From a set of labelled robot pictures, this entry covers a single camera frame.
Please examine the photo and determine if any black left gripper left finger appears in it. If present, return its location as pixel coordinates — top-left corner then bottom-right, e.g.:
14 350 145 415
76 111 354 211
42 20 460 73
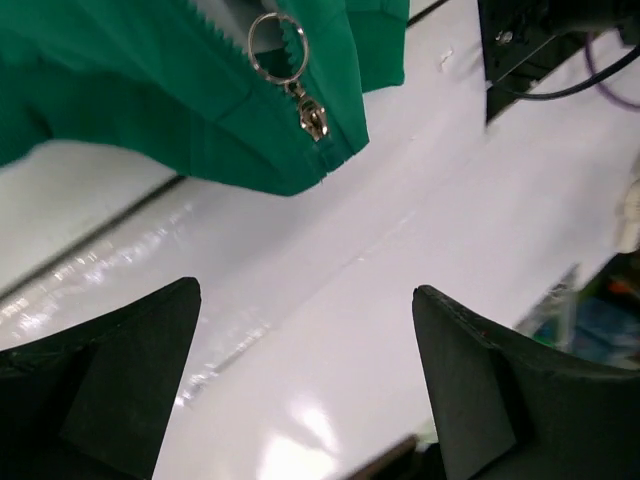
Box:
1 277 201 479

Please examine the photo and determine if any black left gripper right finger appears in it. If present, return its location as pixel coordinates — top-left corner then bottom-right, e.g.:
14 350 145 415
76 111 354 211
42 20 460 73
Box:
412 286 639 479

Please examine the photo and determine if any green zip-up jacket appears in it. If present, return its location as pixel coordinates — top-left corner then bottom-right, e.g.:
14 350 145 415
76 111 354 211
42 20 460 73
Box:
1 1 410 196

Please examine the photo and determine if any silver zipper pull ring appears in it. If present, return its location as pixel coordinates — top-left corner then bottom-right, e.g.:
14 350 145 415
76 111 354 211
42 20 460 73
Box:
247 11 332 143

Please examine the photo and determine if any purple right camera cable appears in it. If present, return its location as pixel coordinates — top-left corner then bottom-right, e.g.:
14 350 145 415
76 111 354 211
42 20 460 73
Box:
583 29 640 110

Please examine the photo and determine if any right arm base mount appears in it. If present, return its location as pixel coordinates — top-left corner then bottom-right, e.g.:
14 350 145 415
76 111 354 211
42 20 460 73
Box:
478 1 639 124

